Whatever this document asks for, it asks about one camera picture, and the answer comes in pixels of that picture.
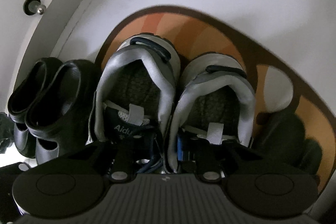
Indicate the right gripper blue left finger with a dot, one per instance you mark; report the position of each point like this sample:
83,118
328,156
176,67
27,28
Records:
121,162

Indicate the grey sneaker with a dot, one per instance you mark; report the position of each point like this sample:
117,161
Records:
137,88
217,104

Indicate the wall door stopper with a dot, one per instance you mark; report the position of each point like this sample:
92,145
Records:
32,7

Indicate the black chunky clog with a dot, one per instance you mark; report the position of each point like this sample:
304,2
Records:
38,79
59,117

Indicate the black slipper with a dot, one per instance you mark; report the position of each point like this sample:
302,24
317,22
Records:
280,137

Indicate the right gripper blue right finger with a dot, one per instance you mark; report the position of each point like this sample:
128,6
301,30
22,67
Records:
210,162

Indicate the dark slipper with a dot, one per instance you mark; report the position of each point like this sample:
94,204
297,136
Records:
311,156

